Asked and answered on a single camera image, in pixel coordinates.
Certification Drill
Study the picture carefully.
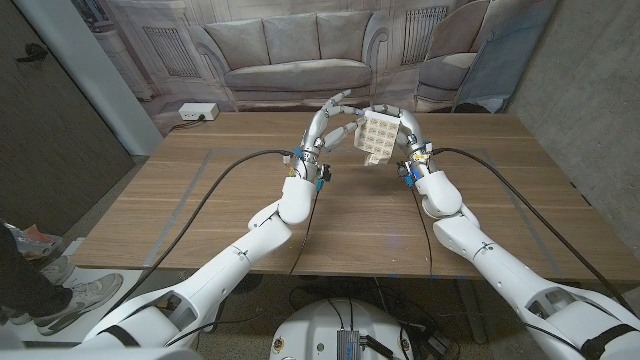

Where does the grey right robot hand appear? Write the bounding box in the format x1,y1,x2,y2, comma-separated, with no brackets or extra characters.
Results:
367,103,435,189

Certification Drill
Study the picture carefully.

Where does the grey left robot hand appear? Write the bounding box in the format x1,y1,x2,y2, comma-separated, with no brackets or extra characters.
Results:
285,88,365,184

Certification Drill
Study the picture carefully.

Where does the postage stamp sheet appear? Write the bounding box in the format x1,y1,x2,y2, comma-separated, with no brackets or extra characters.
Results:
353,109,402,166

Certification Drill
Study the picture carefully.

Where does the black rounded object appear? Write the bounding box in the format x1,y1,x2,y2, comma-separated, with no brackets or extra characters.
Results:
452,102,494,114

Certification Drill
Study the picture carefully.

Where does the printed sofa room backdrop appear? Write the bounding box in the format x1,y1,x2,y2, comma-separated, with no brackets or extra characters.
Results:
69,0,559,137

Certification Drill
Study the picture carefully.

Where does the white power strip box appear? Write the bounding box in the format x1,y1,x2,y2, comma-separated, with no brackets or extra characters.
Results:
178,102,220,122

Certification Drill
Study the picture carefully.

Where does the grey table leg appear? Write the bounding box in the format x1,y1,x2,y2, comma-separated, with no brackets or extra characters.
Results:
457,277,489,345

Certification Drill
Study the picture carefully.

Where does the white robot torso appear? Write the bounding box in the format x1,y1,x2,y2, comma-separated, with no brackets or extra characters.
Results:
269,298,416,360

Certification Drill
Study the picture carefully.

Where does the black power adapter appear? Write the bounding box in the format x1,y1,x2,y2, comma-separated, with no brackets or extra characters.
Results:
424,333,451,357

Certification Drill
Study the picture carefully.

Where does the silver finned box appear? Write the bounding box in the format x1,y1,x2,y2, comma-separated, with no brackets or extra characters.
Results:
335,328,362,360

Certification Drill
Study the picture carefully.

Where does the dark wooden door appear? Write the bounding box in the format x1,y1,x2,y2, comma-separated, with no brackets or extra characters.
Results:
0,0,136,236

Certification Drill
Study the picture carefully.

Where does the grey white sneaker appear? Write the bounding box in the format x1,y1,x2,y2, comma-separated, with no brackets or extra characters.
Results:
39,254,76,286
33,272,125,337

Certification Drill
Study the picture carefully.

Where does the person's black trouser leg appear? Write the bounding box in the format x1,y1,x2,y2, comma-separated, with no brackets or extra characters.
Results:
0,219,74,319

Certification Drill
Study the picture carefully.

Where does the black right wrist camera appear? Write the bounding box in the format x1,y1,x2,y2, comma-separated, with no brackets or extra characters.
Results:
398,160,417,187

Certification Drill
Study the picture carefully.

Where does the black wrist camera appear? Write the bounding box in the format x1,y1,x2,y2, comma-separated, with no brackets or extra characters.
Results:
314,164,334,191
398,160,417,187

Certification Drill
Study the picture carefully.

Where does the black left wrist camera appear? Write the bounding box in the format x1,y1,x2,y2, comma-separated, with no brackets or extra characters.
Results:
314,164,334,191

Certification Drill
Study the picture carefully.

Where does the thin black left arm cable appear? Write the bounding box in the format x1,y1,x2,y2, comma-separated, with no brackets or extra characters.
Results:
162,189,321,347

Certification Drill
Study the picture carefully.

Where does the black power strip cord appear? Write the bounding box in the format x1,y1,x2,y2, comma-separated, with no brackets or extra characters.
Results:
169,114,206,134

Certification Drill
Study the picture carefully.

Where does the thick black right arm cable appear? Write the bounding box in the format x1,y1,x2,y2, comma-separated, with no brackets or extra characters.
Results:
430,146,626,309

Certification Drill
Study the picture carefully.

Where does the black cable connector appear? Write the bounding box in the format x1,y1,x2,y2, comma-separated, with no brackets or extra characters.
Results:
359,334,396,360

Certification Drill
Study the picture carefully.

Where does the black door handle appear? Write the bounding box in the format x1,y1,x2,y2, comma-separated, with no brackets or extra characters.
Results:
14,43,50,64

